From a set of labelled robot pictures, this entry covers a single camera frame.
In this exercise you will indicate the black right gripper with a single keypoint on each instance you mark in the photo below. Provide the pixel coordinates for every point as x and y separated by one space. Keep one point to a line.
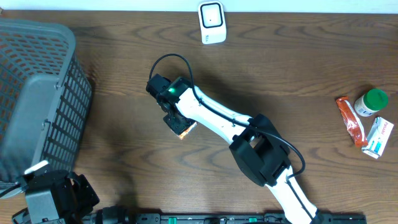
175 126

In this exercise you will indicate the orange chocolate bar wrapper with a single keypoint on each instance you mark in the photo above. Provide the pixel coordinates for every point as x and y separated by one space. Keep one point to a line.
353 124

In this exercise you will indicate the green lid white jar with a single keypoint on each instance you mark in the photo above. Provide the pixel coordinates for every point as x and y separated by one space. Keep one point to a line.
371 102

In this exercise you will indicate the white blue medicine box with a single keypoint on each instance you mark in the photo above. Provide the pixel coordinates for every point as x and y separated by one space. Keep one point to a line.
378 137

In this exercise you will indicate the small orange snack packet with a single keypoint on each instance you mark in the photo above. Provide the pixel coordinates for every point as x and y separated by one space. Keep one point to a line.
187 131

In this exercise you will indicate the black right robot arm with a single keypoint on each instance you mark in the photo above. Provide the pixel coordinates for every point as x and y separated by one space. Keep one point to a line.
258 149

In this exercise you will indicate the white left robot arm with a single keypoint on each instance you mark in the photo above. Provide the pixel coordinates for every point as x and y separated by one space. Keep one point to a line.
57 196

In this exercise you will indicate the white barcode scanner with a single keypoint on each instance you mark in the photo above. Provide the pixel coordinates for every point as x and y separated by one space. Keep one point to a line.
212 22

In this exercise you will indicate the grey plastic basket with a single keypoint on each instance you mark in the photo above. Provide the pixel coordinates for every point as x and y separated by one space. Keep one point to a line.
45 99

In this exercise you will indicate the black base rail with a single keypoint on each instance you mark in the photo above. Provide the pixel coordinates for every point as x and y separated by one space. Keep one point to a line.
119 215

